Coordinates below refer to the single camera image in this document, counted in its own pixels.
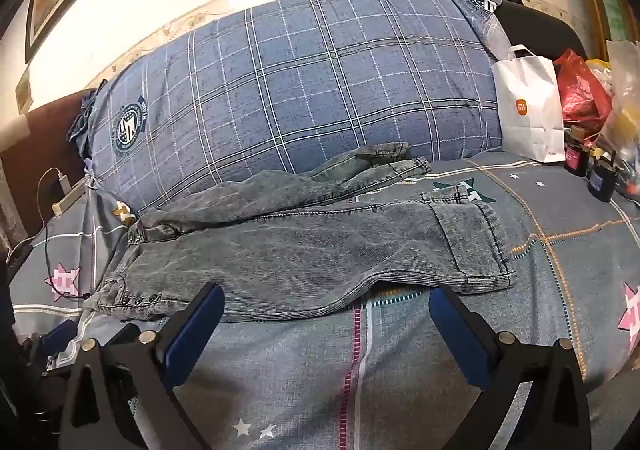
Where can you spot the grey star print bedsheet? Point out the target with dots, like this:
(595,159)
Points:
(550,230)

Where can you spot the blue denim cloth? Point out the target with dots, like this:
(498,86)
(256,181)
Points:
(82,125)

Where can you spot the small blue plaid pillow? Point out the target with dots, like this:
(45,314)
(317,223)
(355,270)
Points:
(475,5)

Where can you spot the large blue plaid pillow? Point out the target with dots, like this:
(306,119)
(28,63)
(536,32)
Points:
(300,95)

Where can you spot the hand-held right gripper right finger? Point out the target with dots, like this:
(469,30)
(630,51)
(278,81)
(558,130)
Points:
(460,335)

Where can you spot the brown headboard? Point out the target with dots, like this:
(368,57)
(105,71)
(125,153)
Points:
(25,155)

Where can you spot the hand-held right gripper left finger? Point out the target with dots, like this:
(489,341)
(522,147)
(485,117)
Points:
(195,330)

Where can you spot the white paper bag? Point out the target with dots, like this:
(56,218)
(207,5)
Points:
(530,110)

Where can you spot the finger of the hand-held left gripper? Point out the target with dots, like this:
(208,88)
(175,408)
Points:
(60,337)

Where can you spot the dark bottle with blue label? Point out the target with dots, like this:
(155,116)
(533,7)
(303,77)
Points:
(600,182)

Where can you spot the dark bottle with pink label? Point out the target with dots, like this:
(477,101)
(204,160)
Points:
(577,157)

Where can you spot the clear plastic bag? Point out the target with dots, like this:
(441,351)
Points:
(625,95)

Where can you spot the grey washed denim pants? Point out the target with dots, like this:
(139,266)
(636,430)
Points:
(300,250)

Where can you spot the red plastic bag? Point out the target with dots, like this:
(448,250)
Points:
(582,90)

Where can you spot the beige power strip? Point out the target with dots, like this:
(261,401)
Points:
(70,200)

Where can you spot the white charger plug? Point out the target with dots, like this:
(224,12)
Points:
(62,182)

